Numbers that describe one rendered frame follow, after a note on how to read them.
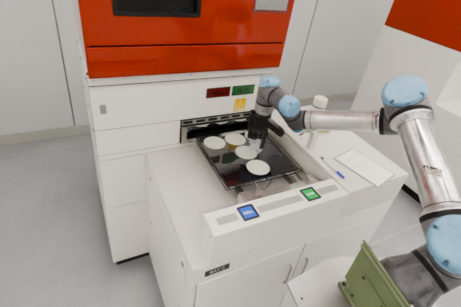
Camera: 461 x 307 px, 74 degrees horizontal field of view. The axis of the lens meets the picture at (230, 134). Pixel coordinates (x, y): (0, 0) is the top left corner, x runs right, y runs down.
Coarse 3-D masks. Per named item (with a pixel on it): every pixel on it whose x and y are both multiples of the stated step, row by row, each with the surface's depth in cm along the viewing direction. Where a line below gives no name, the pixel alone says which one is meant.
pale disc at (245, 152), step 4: (236, 148) 139; (240, 148) 140; (244, 148) 140; (248, 148) 140; (236, 152) 137; (240, 152) 137; (244, 152) 137; (248, 152) 138; (252, 152) 138; (256, 152) 138; (240, 156) 134; (244, 156) 135; (248, 156) 135; (252, 156) 136; (256, 156) 136
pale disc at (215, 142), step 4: (212, 136) 144; (216, 136) 145; (204, 140) 141; (208, 140) 141; (212, 140) 142; (216, 140) 142; (220, 140) 143; (204, 144) 139; (208, 144) 139; (212, 144) 139; (216, 144) 140; (220, 144) 140; (224, 144) 141; (212, 148) 137; (216, 148) 137; (220, 148) 138
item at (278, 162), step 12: (228, 132) 149; (240, 132) 151; (228, 144) 141; (216, 156) 132; (228, 156) 133; (264, 156) 137; (276, 156) 138; (216, 168) 126; (228, 168) 127; (240, 168) 128; (276, 168) 131; (288, 168) 132; (228, 180) 120; (240, 180) 121
